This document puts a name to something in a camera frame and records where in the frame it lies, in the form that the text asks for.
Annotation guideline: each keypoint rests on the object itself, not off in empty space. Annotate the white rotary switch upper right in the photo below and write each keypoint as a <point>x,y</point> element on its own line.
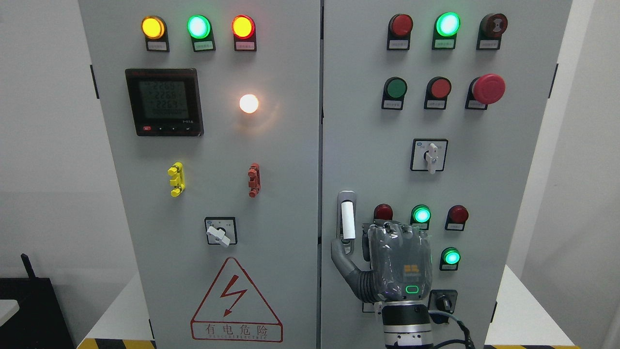
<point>428,155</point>

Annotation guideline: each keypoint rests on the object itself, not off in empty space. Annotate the dark red indicator middle right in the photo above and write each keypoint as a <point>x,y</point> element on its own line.
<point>457,217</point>

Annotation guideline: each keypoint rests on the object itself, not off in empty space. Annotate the green push button upper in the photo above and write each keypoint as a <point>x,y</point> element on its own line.
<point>393,93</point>

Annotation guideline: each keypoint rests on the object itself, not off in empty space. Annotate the black box with antenna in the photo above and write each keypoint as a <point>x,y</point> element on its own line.
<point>38,322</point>

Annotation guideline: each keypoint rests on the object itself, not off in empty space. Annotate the dark red buzzer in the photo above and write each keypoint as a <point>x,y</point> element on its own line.
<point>491,29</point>

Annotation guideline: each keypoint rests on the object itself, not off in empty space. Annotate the green lit indicator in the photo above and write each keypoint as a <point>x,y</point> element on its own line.
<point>445,32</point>
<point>449,259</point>
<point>420,217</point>

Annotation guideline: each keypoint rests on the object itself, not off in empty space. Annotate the black digital power meter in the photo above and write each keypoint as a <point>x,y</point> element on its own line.
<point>165,102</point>

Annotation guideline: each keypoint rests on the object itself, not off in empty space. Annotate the green indicator light top left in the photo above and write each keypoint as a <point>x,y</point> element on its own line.
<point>201,33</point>

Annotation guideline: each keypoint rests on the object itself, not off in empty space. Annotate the dark red indicator middle left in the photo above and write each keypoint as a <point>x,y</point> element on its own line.
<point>383,212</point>

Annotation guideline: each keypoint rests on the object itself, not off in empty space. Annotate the red lit indicator light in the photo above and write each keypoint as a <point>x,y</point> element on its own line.
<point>244,31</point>

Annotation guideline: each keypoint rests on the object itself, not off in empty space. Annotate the red indicator light top right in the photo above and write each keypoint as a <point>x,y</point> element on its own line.
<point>399,32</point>

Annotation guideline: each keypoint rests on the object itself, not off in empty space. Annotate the grey electrical cabinet door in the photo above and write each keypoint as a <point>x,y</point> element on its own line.
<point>368,150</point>
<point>277,230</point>

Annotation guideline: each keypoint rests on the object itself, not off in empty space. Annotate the red electric hazard warning sticker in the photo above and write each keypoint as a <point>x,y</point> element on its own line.
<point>233,309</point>

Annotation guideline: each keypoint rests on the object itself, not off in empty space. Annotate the white rotary switch left door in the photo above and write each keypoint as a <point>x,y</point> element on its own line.
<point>221,231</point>

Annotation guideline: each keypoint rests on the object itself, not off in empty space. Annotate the grey electrical cabinet right door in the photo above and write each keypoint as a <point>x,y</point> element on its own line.
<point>368,150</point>

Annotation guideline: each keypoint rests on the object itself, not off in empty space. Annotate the dark red indicator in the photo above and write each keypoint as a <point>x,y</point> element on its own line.
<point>383,212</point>
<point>457,217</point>

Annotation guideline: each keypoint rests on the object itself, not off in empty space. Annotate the green lit indicator middle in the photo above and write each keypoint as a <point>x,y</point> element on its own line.
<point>420,217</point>

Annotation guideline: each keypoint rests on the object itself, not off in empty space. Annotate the green lit indicator top right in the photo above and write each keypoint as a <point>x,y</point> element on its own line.
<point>445,32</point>

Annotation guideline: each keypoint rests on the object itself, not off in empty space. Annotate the yellow indicator light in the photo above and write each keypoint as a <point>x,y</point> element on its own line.
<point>155,31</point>

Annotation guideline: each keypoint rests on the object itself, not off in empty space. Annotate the red emergency stop button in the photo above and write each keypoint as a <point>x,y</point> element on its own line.
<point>485,90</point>

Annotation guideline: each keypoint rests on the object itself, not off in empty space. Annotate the white rotary switch lower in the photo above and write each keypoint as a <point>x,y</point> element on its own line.
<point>369,307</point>

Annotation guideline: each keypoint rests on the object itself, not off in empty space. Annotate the red push button upper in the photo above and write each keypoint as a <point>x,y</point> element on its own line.
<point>437,91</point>

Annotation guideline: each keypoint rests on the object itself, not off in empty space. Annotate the white rotary switch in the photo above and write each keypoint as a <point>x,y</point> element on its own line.
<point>369,307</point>
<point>428,155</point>

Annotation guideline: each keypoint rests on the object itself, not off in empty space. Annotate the yellow terminal connector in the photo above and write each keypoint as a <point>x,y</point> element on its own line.
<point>177,179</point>

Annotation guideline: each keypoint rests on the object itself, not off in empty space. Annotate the red terminal connector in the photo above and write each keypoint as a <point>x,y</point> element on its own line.
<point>254,179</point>

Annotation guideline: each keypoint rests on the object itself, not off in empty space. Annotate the white lit indicator lamp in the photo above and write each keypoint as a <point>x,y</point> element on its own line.
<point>249,103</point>

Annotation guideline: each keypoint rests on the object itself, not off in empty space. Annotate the grey electrical cabinet left door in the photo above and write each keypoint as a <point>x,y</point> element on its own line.
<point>277,230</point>

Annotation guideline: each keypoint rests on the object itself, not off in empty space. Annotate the green lit indicator lower right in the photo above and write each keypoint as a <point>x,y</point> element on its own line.
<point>449,259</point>

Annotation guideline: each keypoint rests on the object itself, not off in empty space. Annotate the silver door handle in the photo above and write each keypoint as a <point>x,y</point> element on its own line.
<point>345,231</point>

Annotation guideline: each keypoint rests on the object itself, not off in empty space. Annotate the black rotary switch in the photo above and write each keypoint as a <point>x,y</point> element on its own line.
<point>443,300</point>

